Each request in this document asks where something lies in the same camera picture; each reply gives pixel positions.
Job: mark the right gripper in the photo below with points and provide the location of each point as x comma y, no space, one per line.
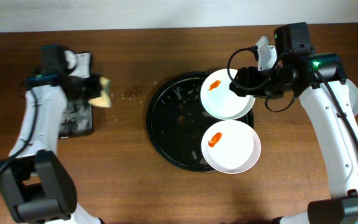
239,81

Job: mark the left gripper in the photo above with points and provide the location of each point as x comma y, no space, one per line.
93,86

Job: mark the yellow sponge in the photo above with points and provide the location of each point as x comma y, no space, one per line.
104,100

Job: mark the pinkish white plate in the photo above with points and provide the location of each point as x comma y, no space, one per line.
231,146

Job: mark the light blue-grey plate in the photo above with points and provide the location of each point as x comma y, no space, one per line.
353,96

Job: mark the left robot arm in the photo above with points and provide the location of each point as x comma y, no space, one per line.
34,184

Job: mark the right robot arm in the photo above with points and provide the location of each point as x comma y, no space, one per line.
319,82

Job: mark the black rectangular tray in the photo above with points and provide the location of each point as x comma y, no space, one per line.
77,119

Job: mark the round black tray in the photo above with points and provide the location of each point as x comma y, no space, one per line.
176,121

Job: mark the white plate top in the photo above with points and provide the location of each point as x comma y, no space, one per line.
219,101

